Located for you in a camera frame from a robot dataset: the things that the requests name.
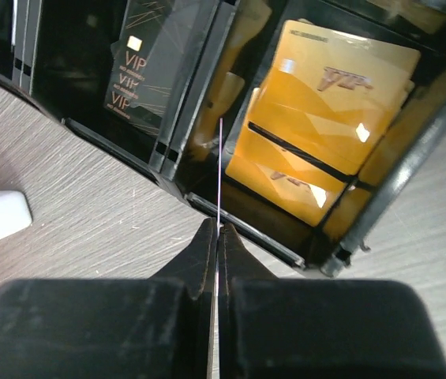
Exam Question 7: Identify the black three-compartment card tray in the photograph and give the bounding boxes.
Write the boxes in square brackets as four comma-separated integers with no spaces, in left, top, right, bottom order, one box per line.
[0,1,446,277]

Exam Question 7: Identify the gold VIP credit card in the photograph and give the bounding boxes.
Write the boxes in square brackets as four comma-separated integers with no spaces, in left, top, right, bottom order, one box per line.
[212,117,223,378]

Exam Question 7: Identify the gold cards stack in tray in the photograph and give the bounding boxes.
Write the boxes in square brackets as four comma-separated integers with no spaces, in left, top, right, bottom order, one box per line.
[226,20,421,227]

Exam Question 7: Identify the black VIP cards in tray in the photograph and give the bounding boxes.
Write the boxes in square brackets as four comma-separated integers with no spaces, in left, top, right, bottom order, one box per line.
[103,0,200,137]

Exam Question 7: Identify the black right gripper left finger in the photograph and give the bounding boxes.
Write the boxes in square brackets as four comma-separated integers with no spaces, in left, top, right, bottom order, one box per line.
[0,218,215,378]

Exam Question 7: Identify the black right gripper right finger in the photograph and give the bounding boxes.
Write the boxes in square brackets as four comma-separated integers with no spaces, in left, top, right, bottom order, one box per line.
[217,224,446,378]

